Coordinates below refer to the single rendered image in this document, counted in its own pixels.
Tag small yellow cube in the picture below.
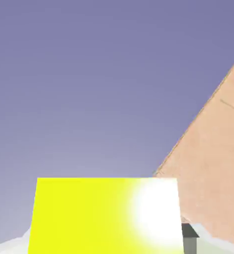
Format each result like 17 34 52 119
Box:
27 177 185 254

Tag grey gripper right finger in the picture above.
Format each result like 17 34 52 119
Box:
181 222 234 254

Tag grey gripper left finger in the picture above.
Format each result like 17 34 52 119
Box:
0 227 31 254

